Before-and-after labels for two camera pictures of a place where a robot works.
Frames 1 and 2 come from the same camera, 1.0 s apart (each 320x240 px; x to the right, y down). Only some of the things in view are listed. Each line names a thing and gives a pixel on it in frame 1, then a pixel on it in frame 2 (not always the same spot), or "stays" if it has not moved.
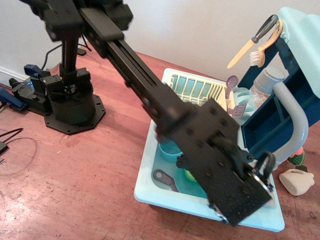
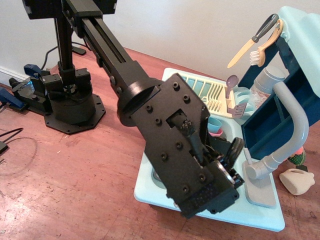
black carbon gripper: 203,137 to 189,165
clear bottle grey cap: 262,88 stays
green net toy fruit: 298,158 stays
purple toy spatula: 237,112 stays
